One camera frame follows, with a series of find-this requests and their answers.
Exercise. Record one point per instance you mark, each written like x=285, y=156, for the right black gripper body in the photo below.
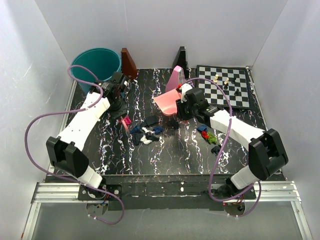
x=186, y=112

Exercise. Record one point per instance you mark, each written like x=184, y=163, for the pink dustpan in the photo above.
x=166, y=102

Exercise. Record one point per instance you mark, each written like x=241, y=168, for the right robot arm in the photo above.
x=266, y=152

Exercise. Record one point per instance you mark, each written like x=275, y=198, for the white paper scrap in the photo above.
x=145, y=141
x=147, y=130

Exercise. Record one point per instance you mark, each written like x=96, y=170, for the pink metronome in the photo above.
x=177, y=78

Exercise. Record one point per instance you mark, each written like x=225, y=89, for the blue scrap far right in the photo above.
x=135, y=129

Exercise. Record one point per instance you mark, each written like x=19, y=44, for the black chess piece lower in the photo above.
x=237, y=92

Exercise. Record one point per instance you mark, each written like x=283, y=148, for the red paper scrap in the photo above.
x=205, y=134

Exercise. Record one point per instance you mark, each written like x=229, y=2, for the dark scrap near dustpan handle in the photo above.
x=174, y=124

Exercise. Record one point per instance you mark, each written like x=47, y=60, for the white paper scrap lower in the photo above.
x=145, y=141

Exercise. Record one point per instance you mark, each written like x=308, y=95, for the magenta paper scrap left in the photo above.
x=127, y=120

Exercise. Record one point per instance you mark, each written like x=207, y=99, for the dark navy scrap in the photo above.
x=216, y=149
x=152, y=137
x=136, y=138

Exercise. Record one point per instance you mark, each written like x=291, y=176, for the dark navy scrap centre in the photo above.
x=152, y=137

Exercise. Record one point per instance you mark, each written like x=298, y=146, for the blue paper scrap centre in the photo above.
x=157, y=130

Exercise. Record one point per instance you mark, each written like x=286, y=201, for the black white chessboard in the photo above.
x=215, y=92

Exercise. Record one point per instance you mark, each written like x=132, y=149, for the teal plastic waste bin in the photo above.
x=103, y=62

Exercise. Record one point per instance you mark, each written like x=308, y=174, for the dark scrap under dustpan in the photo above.
x=149, y=121

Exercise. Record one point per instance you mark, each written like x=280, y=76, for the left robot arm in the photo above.
x=65, y=150

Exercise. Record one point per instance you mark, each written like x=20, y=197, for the dark navy scrap left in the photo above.
x=136, y=138

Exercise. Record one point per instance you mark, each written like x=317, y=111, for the black metronome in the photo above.
x=181, y=59

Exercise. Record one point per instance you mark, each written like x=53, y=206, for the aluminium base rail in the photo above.
x=271, y=191

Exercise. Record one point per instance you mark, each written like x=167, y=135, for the brown wooden metronome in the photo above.
x=128, y=65

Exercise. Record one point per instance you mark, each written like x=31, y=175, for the dark navy scrap lower right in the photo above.
x=216, y=149

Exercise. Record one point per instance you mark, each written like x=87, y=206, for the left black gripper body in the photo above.
x=117, y=110

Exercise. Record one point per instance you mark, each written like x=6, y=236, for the blue paper scrap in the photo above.
x=157, y=130
x=202, y=128

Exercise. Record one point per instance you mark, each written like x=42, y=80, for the white chess piece left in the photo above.
x=216, y=78

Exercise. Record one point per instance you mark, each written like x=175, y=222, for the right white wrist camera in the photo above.
x=182, y=89

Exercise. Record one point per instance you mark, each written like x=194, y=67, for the white paper scrap centre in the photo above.
x=147, y=130

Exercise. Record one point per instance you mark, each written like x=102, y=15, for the blue paper scrap right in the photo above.
x=202, y=128

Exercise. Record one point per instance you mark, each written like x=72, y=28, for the pink hand brush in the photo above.
x=126, y=127

